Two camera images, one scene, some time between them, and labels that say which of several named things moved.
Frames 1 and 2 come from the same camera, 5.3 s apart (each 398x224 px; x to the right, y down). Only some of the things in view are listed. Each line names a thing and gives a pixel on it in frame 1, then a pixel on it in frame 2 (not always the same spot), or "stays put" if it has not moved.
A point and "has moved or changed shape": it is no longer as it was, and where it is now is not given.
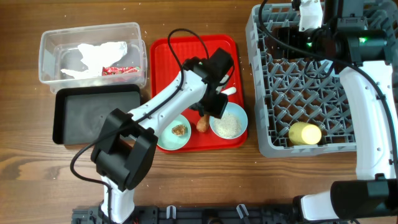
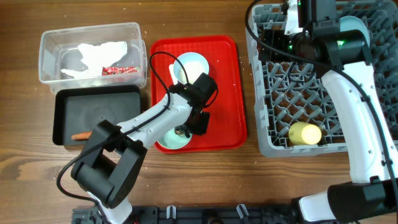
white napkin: x=97 y=57 stays put
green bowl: x=175 y=134 stays put
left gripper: x=217 y=110 -> x=201 y=129
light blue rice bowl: x=233 y=122 has moved or changed shape
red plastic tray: x=168 y=55 stays put
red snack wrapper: x=109 y=70 stays put
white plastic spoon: x=230 y=91 -> x=173 y=74
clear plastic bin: x=59 y=50 stays put
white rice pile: x=229 y=126 has moved or changed shape
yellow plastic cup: x=303 y=133 stays put
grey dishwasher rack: x=291 y=91 stays put
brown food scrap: x=179 y=130 stays put
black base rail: x=196 y=214 stays put
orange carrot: x=203 y=124 has moved or changed shape
